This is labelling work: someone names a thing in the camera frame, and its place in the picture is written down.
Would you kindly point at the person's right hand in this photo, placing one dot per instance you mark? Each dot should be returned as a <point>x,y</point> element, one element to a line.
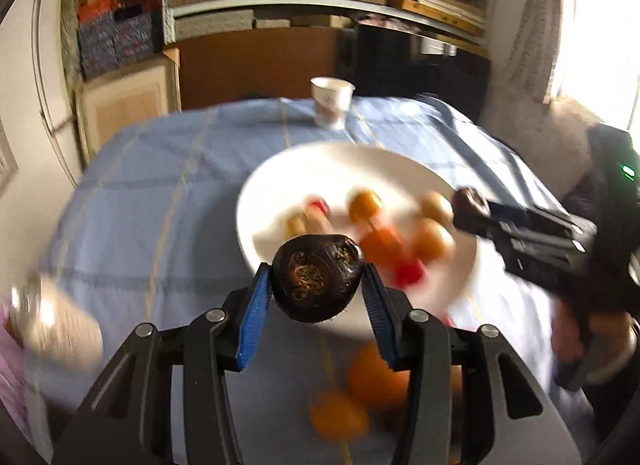
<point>614,333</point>

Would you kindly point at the white drink can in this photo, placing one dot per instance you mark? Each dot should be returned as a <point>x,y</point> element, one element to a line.
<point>53,326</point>

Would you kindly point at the bright window right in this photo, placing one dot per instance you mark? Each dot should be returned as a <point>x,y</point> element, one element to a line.
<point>598,60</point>

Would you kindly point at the tan round fruit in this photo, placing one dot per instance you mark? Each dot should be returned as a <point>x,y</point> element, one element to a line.
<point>431,241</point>

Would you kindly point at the white paper cup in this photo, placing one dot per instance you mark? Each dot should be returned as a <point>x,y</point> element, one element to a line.
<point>332,99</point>

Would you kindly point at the small tan longan fruit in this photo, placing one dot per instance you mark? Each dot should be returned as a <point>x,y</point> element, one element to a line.
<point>294,226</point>

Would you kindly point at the white oval plate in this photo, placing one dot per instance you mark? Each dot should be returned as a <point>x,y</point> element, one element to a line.
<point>333,170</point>

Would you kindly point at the red cherry tomato front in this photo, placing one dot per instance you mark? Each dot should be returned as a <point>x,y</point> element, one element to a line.
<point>408,272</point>

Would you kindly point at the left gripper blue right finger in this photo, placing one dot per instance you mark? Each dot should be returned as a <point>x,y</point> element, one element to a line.
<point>382,315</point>

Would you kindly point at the orange tangerine back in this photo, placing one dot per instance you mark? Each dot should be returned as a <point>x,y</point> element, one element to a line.
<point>382,246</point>

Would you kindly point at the orange fruit front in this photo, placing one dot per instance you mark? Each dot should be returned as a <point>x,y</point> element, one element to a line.
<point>363,205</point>

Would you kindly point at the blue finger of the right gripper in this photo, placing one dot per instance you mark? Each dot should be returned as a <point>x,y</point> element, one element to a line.
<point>540,220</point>
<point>516,241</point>

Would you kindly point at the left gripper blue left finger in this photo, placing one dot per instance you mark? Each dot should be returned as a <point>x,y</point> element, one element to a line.
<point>252,316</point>

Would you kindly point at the pink jacket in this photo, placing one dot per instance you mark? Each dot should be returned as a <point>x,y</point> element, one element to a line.
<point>12,370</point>

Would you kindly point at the yellow orange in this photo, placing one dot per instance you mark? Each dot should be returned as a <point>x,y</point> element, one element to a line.
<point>335,416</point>

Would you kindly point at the large orange tangerine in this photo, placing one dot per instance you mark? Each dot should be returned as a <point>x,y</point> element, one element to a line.
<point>372,383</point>

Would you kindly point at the dark wrinkled passion fruit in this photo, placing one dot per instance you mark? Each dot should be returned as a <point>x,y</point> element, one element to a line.
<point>468,203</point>

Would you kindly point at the stack of patterned boxes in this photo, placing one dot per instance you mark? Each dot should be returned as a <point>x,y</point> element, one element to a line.
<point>116,33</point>

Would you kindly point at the framed wooden panel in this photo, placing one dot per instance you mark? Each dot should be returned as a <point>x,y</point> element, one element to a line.
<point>131,95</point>

